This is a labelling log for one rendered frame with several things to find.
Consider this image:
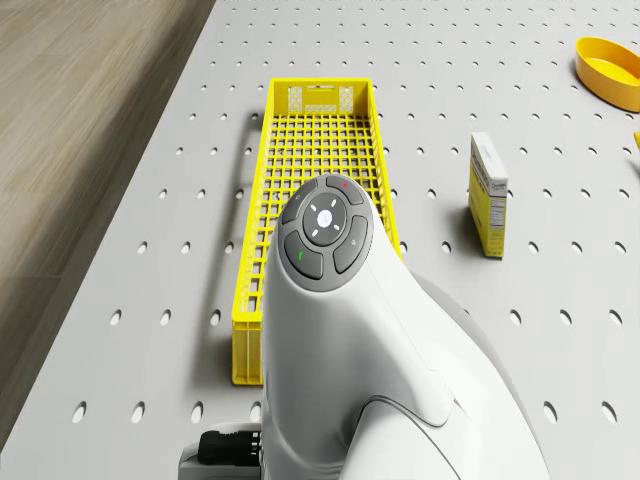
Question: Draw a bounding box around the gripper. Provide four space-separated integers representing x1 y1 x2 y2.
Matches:
178 421 265 480

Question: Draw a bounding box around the yellow basket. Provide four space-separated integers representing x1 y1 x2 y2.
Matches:
230 76 404 387

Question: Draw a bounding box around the yellow white box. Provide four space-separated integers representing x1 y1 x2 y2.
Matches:
467 131 510 260

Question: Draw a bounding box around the yellow bowl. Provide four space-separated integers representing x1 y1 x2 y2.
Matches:
574 36 640 113

